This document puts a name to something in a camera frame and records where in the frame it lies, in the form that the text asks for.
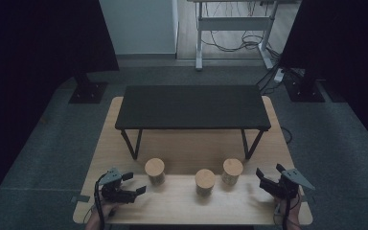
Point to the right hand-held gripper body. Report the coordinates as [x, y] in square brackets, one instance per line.
[295, 179]

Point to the brown-filled glass jar wooden lid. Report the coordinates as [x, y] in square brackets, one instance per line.
[155, 166]

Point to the person's left hand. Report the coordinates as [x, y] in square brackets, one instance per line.
[108, 209]

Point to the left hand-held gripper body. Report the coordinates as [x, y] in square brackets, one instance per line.
[111, 187]

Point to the person's right hand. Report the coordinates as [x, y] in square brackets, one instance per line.
[294, 207]

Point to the white cabinet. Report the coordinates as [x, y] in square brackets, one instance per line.
[137, 25]

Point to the leaf-filled glass jar wooden lid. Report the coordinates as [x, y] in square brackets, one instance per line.
[204, 177]

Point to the white power strip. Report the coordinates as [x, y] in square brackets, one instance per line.
[279, 76]

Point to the dark curtain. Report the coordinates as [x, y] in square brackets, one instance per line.
[38, 48]
[348, 41]

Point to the black metal shelf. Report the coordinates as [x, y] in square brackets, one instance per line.
[191, 108]

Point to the grain-filled glass jar wooden lid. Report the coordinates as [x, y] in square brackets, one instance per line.
[233, 166]

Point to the black stand base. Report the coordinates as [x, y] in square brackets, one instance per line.
[87, 92]
[305, 91]

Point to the white desk frame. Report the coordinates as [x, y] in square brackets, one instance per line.
[233, 24]

